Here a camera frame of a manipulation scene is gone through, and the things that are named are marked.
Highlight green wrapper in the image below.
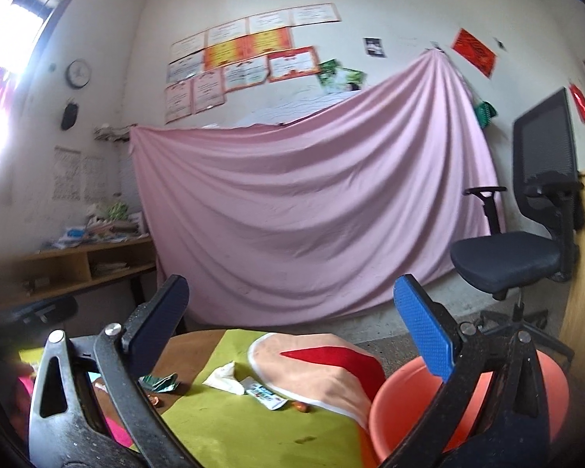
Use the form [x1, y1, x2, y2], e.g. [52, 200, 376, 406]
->
[138, 373, 178, 394]

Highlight white tissue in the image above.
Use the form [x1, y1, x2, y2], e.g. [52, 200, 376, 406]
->
[204, 361, 245, 396]

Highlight white blue wrapper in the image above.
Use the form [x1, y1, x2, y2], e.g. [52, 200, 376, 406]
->
[241, 376, 287, 411]

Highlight small orange peel piece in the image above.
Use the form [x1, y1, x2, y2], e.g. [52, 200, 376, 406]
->
[291, 401, 310, 413]

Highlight orange plastic basin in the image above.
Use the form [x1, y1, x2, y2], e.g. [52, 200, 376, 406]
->
[369, 351, 570, 462]

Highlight pile of papers on shelf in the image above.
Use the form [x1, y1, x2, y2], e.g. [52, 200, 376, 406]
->
[42, 201, 149, 250]

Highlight multicolour patchwork tablecloth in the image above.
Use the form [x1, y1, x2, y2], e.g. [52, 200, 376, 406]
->
[141, 330, 386, 467]

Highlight black office chair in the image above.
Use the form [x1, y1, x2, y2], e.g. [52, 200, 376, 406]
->
[449, 87, 585, 367]

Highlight black hanging hat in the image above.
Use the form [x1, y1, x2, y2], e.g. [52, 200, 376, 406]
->
[60, 101, 79, 131]

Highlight pink hanging bed sheet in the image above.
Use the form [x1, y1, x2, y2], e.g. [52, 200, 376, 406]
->
[131, 50, 496, 328]

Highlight green hanging bag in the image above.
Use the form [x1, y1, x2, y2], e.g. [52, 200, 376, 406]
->
[474, 101, 498, 129]

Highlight orange yellow certificates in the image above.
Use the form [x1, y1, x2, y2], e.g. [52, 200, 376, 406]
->
[205, 28, 294, 70]

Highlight green landscape photos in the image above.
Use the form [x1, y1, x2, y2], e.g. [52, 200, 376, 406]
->
[317, 59, 367, 93]

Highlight red framed certificate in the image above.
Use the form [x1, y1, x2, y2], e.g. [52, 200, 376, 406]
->
[267, 46, 320, 82]

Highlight wooden wall shelf desk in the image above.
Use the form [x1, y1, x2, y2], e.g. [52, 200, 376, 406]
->
[0, 237, 156, 310]

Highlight wall calendar sheets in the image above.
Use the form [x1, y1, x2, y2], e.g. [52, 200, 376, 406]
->
[51, 146, 107, 203]

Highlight wire wall rack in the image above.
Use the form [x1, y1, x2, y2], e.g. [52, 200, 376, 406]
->
[92, 124, 134, 143]

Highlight round wall clock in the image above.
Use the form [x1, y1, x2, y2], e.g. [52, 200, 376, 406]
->
[65, 58, 92, 90]

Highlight red paper wall decoration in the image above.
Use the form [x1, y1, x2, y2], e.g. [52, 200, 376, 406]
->
[452, 28, 496, 78]

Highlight black white wall photo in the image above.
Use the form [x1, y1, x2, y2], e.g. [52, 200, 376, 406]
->
[363, 37, 386, 58]

